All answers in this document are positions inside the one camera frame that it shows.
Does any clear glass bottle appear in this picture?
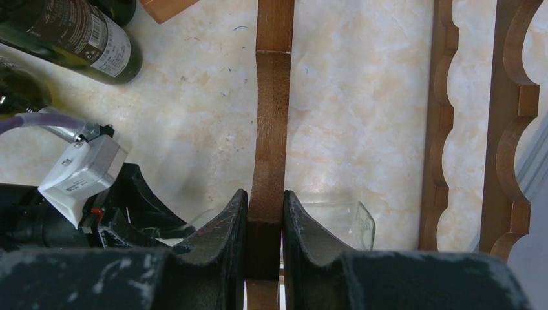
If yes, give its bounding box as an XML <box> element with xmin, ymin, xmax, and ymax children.
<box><xmin>299</xmin><ymin>196</ymin><xmax>375</xmax><ymax>251</ymax></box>

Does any wooden wine rack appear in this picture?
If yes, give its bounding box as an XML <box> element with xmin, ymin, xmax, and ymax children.
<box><xmin>245</xmin><ymin>1</ymin><xmax>541</xmax><ymax>309</ymax></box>

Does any standing dark wine bottle back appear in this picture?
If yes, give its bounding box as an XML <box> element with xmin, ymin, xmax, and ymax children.
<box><xmin>88</xmin><ymin>0</ymin><xmax>136</xmax><ymax>27</ymax></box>

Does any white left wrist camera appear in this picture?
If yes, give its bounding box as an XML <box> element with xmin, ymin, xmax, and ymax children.
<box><xmin>38</xmin><ymin>135</ymin><xmax>127</xmax><ymax>229</ymax></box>

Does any standing dark wine bottle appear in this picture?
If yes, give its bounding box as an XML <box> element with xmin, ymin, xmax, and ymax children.
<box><xmin>88</xmin><ymin>0</ymin><xmax>136</xmax><ymax>27</ymax></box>
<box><xmin>1</xmin><ymin>1</ymin><xmax>143</xmax><ymax>85</ymax></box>

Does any green wine bottle lying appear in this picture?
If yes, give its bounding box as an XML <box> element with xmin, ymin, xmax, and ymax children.
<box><xmin>1</xmin><ymin>57</ymin><xmax>52</xmax><ymax>119</ymax></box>

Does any standing dark wine bottle front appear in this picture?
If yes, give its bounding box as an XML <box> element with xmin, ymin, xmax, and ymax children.
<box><xmin>1</xmin><ymin>1</ymin><xmax>143</xmax><ymax>85</ymax></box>

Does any orange wooden compartment tray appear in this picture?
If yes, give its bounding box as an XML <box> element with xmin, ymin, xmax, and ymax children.
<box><xmin>139</xmin><ymin>0</ymin><xmax>198</xmax><ymax>24</ymax></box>

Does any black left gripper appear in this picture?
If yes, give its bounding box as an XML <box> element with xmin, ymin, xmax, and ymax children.
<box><xmin>1</xmin><ymin>163</ymin><xmax>196</xmax><ymax>251</ymax></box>

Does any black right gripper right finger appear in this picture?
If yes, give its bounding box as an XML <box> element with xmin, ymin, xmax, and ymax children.
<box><xmin>282</xmin><ymin>191</ymin><xmax>531</xmax><ymax>309</ymax></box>

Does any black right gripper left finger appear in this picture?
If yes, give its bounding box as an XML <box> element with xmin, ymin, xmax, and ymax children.
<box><xmin>1</xmin><ymin>189</ymin><xmax>248</xmax><ymax>309</ymax></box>

